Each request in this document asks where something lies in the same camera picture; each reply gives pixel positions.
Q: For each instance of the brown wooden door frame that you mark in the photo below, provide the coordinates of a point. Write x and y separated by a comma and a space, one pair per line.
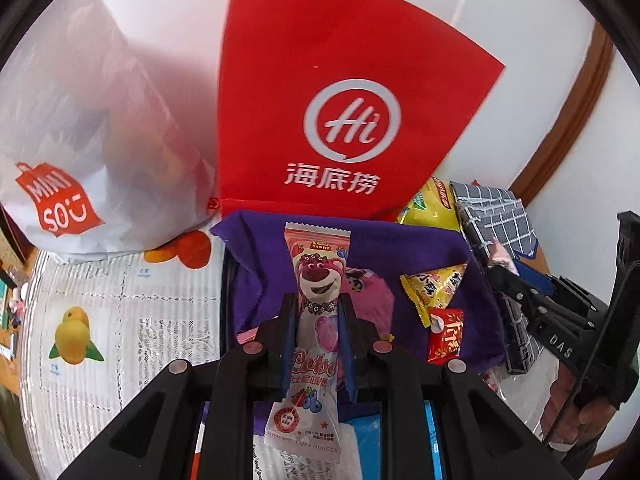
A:
570, 110

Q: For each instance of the red paper bag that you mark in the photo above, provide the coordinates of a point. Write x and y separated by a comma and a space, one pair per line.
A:
300, 35

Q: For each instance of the grey checked cloth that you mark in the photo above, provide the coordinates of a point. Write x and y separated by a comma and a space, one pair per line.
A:
495, 215

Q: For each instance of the blue tissue pack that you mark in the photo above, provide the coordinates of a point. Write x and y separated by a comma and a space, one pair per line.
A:
367, 445

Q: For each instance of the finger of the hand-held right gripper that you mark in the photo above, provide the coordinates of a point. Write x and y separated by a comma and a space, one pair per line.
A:
537, 277
515, 292

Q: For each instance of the purple towel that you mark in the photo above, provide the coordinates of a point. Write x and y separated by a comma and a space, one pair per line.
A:
380, 250

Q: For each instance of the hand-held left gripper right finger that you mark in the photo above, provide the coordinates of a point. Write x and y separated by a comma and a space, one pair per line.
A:
347, 355

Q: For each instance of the pink bear print snack packet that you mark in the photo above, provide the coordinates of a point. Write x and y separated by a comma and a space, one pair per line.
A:
320, 285

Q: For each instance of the yellow triangular snack packet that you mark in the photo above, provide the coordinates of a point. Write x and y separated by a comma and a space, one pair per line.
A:
435, 285

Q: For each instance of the fruit print tablecloth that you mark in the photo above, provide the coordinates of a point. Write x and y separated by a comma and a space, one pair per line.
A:
125, 310

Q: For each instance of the small red snack packet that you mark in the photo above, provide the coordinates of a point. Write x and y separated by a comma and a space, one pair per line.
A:
446, 340

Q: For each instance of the person's right hand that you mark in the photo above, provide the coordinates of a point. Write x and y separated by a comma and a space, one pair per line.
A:
560, 400

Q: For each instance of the large pink snack bag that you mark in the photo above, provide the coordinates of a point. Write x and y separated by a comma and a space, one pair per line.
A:
375, 300

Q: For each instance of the yellow and green snack bag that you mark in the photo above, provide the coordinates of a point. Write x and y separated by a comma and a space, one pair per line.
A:
430, 210

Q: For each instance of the white plastic shopping bag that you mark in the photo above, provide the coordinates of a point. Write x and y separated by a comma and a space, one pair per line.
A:
75, 110

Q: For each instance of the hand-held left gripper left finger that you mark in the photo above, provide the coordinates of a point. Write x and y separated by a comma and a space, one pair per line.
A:
287, 355

